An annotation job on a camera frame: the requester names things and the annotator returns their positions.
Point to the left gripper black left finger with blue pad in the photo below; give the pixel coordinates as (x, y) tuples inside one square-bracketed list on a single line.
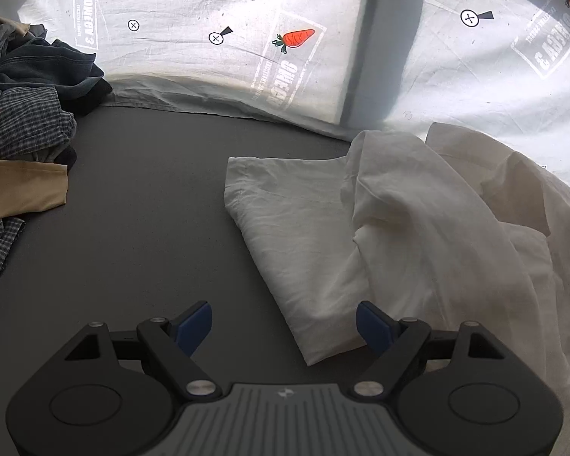
[(153, 360)]

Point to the tan beige garment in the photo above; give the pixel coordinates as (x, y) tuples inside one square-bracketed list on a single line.
[(30, 187)]

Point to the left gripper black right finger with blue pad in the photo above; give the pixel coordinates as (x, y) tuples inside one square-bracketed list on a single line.
[(403, 348)]

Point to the white carrot print curtain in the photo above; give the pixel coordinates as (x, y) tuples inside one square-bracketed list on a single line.
[(336, 67)]

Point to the dark blue denim garment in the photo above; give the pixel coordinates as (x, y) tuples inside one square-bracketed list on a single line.
[(29, 60)]

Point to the white cloth trousers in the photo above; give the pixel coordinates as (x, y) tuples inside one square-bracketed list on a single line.
[(453, 227)]

